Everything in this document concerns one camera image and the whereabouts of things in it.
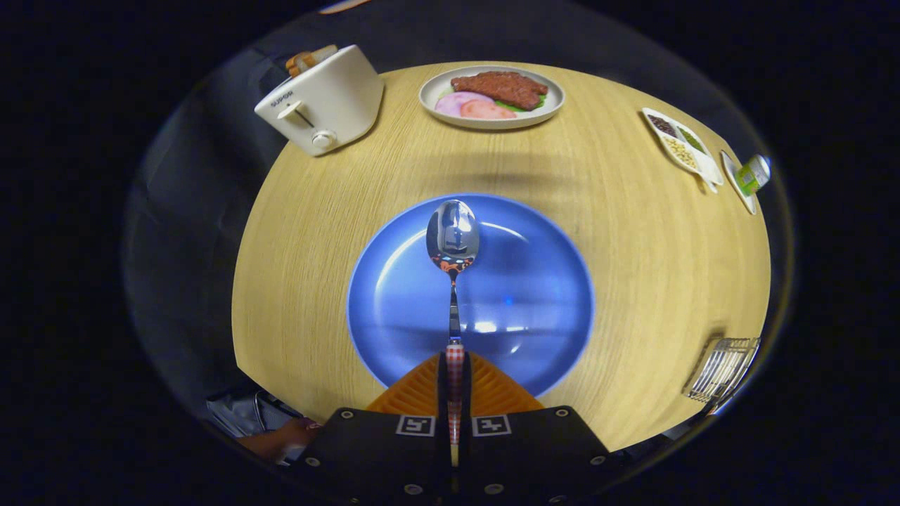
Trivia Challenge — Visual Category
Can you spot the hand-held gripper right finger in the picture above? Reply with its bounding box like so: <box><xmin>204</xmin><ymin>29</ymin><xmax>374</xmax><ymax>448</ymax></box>
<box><xmin>464</xmin><ymin>350</ymin><xmax>619</xmax><ymax>506</ymax></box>

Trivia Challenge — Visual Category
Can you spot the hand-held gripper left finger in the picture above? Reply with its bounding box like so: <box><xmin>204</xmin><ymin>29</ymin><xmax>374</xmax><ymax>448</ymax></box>
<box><xmin>288</xmin><ymin>350</ymin><xmax>451</xmax><ymax>506</ymax></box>

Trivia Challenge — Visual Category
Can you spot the spoon with red checked handle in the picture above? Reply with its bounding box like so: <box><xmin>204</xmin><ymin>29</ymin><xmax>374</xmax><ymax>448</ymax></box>
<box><xmin>425</xmin><ymin>200</ymin><xmax>481</xmax><ymax>468</ymax></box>

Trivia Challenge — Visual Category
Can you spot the blue round plate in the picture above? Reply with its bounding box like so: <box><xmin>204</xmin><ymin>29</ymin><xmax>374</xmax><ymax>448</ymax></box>
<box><xmin>347</xmin><ymin>193</ymin><xmax>596</xmax><ymax>398</ymax></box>

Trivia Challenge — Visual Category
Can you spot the red ham slice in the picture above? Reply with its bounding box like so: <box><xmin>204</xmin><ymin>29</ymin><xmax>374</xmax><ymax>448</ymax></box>
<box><xmin>461</xmin><ymin>98</ymin><xmax>518</xmax><ymax>120</ymax></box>

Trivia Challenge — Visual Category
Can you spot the grey round food plate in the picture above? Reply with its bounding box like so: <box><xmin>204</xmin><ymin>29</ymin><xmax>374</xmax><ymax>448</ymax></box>
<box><xmin>418</xmin><ymin>65</ymin><xmax>565</xmax><ymax>130</ymax></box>

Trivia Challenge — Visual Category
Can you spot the pink ham slice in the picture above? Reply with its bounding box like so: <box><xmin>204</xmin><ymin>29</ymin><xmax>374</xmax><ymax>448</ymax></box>
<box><xmin>435</xmin><ymin>91</ymin><xmax>493</xmax><ymax>117</ymax></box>

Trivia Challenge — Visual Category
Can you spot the green lettuce leaf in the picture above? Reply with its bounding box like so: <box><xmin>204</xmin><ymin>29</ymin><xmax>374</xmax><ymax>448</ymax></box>
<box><xmin>492</xmin><ymin>95</ymin><xmax>548</xmax><ymax>114</ymax></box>

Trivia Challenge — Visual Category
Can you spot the brown meat steak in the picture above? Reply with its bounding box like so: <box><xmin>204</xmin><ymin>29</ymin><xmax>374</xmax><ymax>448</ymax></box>
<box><xmin>451</xmin><ymin>71</ymin><xmax>549</xmax><ymax>111</ymax></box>

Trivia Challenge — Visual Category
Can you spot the white toaster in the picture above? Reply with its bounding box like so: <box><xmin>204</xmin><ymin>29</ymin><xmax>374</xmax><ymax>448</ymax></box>
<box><xmin>254</xmin><ymin>44</ymin><xmax>385</xmax><ymax>157</ymax></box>

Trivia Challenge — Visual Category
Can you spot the pile of pale soybeans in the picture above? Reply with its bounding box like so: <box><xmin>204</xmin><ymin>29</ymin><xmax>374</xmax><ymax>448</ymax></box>
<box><xmin>664</xmin><ymin>137</ymin><xmax>698</xmax><ymax>170</ymax></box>

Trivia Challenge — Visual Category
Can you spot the white divided dish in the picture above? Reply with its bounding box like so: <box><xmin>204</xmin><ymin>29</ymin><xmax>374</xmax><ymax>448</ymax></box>
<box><xmin>642</xmin><ymin>107</ymin><xmax>724</xmax><ymax>194</ymax></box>

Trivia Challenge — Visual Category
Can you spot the small white tray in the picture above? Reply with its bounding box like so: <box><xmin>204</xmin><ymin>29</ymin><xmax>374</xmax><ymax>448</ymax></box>
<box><xmin>720</xmin><ymin>150</ymin><xmax>759</xmax><ymax>216</ymax></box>

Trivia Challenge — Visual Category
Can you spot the green and white drink bottle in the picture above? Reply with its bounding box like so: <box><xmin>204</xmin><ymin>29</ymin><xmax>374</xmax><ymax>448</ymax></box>
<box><xmin>735</xmin><ymin>155</ymin><xmax>772</xmax><ymax>197</ymax></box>

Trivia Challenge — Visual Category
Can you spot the metal wire basket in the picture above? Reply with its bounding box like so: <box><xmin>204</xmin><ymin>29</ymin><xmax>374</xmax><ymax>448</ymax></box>
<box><xmin>681</xmin><ymin>337</ymin><xmax>761</xmax><ymax>403</ymax></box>

